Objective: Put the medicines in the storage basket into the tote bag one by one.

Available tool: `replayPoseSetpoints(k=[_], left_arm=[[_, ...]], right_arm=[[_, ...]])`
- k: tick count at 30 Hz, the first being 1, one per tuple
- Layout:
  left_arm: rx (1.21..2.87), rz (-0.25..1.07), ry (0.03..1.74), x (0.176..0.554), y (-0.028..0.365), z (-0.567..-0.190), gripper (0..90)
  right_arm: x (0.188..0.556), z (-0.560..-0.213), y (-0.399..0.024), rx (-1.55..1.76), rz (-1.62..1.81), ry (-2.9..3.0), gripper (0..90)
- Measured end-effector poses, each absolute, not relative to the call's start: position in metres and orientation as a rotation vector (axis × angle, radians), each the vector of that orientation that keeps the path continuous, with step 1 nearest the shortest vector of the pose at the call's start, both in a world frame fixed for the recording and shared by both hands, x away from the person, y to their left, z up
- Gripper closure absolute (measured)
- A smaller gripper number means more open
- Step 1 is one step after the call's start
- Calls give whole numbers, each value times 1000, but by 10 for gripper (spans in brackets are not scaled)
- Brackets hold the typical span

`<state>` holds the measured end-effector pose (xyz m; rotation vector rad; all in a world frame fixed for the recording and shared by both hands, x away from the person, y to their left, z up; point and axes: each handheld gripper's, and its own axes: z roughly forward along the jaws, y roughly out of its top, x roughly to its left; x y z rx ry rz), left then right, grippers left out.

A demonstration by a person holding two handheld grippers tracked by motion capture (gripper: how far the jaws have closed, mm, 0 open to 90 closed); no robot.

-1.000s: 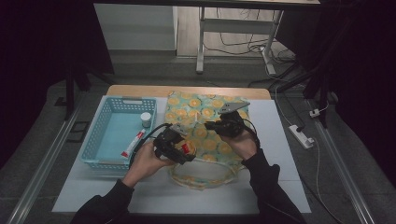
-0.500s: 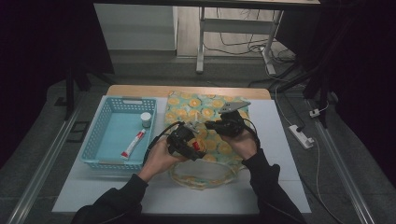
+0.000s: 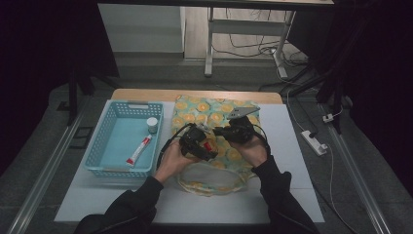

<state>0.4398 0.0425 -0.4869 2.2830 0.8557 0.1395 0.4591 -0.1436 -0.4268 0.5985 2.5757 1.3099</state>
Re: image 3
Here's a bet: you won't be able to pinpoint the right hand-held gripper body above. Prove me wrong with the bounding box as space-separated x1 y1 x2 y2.
226 106 261 144

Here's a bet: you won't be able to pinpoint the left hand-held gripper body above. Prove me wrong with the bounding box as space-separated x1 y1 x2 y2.
179 122 212 158

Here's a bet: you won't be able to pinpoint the orange print cloth bag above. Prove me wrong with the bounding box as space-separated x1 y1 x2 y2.
170 94 266 198

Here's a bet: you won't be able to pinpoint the red and white tube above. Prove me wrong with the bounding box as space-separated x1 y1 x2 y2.
126 134 153 167

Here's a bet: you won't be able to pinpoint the blue plastic basket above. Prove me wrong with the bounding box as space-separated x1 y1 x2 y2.
83 98 165 180

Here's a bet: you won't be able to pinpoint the person's right hand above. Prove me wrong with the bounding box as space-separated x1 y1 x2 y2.
231 135 270 170

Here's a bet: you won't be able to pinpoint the person's left hand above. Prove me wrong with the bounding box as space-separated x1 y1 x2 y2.
154 139 203 185

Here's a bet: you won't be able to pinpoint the small white jar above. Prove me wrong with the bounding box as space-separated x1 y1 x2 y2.
145 116 159 135

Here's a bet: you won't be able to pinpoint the white power strip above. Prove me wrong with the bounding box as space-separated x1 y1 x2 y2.
300 130 329 157

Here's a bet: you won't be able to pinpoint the black stand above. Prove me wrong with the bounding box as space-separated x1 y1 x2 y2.
66 48 121 127
281 58 354 135

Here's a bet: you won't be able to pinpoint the white-legged desk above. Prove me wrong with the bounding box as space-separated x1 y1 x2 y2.
96 0 335 79

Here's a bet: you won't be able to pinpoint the black floor plate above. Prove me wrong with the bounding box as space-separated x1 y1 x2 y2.
69 126 94 150

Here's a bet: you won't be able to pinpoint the white cabinet panel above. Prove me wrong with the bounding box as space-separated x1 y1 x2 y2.
97 3 187 54

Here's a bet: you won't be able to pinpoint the black curtain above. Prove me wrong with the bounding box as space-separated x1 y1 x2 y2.
0 0 120 176
291 0 413 196

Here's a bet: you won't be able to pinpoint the right hand-held gripper cable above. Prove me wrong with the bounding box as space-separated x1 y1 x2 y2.
252 123 272 157

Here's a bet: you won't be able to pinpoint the thin white cable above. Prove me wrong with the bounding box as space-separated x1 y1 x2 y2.
324 144 358 234
285 89 313 133

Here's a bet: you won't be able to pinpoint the black power cable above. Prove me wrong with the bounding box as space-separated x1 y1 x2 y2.
257 64 319 139

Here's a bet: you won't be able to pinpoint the tangled floor cables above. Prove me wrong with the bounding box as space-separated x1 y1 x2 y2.
212 8 310 67

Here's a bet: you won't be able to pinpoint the metal floor rail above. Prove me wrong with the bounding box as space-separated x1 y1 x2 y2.
318 102 393 234
6 97 94 234

